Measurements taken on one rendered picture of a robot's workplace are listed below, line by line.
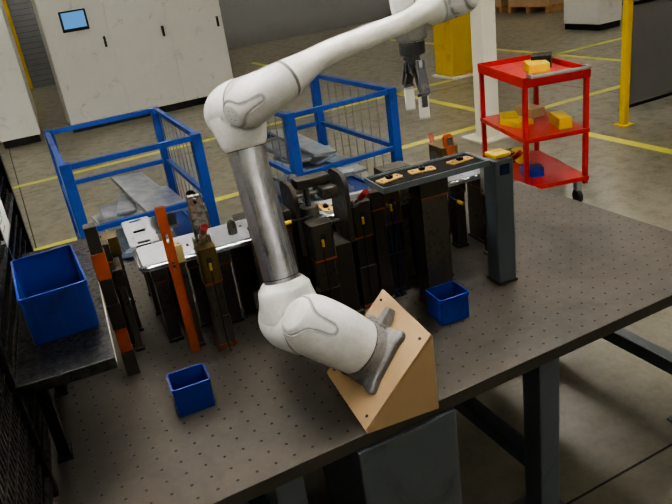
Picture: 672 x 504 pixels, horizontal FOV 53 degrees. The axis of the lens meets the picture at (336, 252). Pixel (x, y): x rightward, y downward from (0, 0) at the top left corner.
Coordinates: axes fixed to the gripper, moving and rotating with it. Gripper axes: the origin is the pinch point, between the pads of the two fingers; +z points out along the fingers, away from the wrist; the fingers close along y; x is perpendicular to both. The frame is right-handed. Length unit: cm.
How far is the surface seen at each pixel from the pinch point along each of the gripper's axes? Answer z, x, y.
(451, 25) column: 64, -267, 692
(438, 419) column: 70, 18, -54
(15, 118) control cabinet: 99, 312, 761
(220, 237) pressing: 35, 66, 20
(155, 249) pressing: 35, 87, 21
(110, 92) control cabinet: 91, 190, 798
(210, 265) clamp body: 35, 70, -1
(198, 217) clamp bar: 21, 70, 3
